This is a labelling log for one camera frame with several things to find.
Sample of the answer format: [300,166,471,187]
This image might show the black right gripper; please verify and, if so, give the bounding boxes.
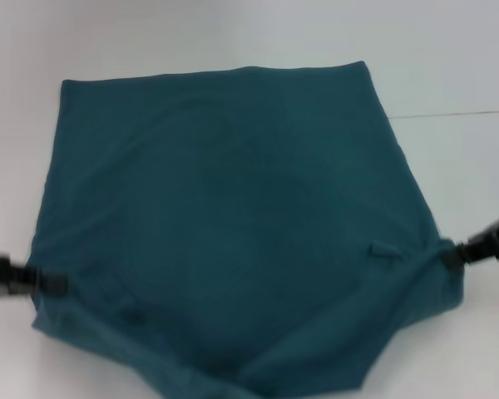
[442,209,499,272]

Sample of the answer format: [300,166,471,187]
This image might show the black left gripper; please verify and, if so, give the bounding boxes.
[0,252,69,300]

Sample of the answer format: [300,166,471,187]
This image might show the blue shirt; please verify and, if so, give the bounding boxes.
[31,60,467,399]

